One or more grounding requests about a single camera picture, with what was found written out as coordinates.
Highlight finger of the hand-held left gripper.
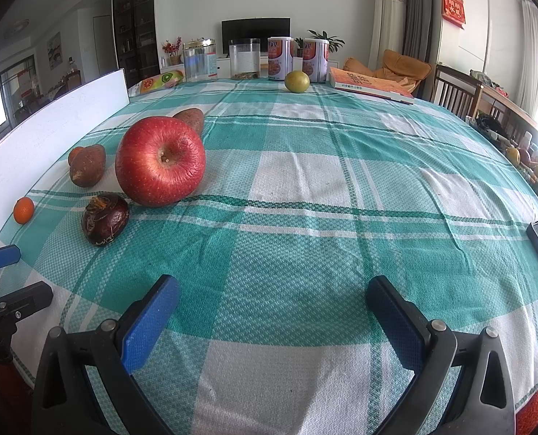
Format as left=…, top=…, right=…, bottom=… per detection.
left=0, top=280, right=54, bottom=328
left=0, top=244, right=22, bottom=275

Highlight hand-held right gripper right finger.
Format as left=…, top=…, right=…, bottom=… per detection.
left=366, top=275, right=517, bottom=435

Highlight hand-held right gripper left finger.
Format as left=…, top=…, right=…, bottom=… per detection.
left=32, top=274, right=181, bottom=435

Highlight small orange kumquat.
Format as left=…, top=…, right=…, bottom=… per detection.
left=14, top=197, right=35, bottom=225

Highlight dark water chestnut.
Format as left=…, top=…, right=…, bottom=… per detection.
left=81, top=193, right=130, bottom=247

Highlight brown sapodilla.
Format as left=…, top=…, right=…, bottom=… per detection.
left=173, top=108, right=205, bottom=137
left=68, top=144, right=107, bottom=188

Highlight white board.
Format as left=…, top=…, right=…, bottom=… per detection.
left=0, top=68, right=130, bottom=254

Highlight red apple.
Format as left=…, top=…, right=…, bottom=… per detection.
left=115, top=116, right=206, bottom=208

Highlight green checkered tablecloth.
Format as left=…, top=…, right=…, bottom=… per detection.
left=0, top=76, right=538, bottom=435

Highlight fruit-print snack packet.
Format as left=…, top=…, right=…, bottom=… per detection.
left=128, top=70, right=186, bottom=97

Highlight wooden chair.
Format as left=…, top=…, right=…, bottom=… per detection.
left=431, top=64, right=484, bottom=117

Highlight cluttered wooden desk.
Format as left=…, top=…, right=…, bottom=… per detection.
left=471, top=70, right=538, bottom=200

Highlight orange book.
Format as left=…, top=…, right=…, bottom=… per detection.
left=328, top=66, right=416, bottom=105

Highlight yellow-green round fruit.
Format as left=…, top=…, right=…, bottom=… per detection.
left=284, top=70, right=310, bottom=94

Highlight red flower vase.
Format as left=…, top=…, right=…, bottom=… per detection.
left=162, top=37, right=182, bottom=67

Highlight dark glass cabinet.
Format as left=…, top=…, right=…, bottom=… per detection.
left=112, top=0, right=161, bottom=90

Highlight clear jar with gold lid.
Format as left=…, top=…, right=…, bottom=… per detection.
left=182, top=38, right=219, bottom=83

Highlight orange label tin can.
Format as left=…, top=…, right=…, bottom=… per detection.
left=302, top=38, right=330, bottom=84
left=267, top=37, right=294, bottom=83

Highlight clear plastic jar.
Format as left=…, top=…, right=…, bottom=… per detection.
left=229, top=38, right=262, bottom=81

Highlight green potted plant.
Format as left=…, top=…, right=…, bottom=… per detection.
left=307, top=30, right=346, bottom=54

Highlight covered standing air conditioner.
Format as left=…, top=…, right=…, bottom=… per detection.
left=369, top=0, right=408, bottom=71

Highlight black television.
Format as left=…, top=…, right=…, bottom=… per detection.
left=221, top=17, right=292, bottom=53

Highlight grey curtain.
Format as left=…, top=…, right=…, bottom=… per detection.
left=402, top=0, right=443, bottom=65

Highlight framed wall picture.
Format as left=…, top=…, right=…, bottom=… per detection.
left=46, top=32, right=63, bottom=71

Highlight red wall hanging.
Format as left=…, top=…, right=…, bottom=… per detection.
left=442, top=0, right=467, bottom=26

